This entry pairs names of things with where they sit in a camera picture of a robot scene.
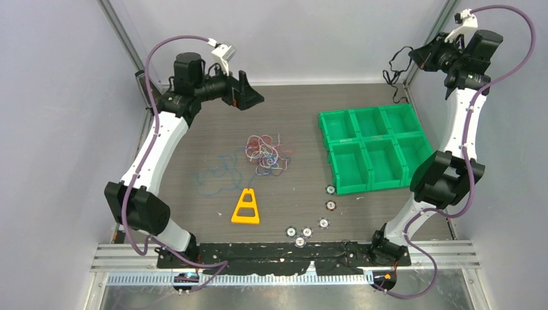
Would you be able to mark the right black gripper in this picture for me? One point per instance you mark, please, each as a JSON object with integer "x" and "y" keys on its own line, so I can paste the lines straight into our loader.
{"x": 424, "y": 57}

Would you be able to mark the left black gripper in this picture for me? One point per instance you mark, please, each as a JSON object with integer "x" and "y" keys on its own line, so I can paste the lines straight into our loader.
{"x": 240, "y": 93}

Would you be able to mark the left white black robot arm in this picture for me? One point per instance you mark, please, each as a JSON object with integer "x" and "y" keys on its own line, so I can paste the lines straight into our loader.
{"x": 134, "y": 200}

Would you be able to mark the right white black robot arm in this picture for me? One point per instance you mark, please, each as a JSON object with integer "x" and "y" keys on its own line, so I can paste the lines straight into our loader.
{"x": 446, "y": 176}

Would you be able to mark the black corner-mounted lamp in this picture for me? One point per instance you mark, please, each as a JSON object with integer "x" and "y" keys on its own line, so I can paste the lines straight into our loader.
{"x": 140, "y": 79}

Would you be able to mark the green six-compartment bin tray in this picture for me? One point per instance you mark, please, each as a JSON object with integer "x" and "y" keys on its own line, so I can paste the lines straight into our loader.
{"x": 373, "y": 148}

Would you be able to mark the yellow triangular plastic piece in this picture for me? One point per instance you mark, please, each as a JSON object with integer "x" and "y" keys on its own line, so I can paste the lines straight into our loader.
{"x": 246, "y": 202}

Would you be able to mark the brown poker chip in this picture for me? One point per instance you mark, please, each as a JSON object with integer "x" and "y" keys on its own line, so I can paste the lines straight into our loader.
{"x": 330, "y": 205}

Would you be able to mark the blue poker chip middle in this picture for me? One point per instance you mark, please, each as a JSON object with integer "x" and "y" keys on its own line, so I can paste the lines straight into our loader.
{"x": 307, "y": 232}

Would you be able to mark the blue poker chip right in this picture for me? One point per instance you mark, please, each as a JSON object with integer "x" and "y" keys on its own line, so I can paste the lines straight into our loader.
{"x": 323, "y": 223}

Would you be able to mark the blue poker chip bottom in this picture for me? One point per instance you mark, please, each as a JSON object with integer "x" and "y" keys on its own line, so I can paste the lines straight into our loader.
{"x": 300, "y": 242}

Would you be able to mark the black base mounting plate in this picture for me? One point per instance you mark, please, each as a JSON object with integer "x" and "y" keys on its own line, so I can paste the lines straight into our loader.
{"x": 284, "y": 259}

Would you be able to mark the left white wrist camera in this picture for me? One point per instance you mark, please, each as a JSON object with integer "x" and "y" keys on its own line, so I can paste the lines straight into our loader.
{"x": 222, "y": 52}

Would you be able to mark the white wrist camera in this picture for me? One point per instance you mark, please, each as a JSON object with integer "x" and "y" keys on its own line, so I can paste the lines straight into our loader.
{"x": 467, "y": 23}
{"x": 222, "y": 52}

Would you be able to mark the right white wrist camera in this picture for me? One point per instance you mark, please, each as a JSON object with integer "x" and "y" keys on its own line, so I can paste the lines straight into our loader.
{"x": 467, "y": 23}

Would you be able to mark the aluminium front rail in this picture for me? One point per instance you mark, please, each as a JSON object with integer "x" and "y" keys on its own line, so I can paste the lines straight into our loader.
{"x": 120, "y": 265}

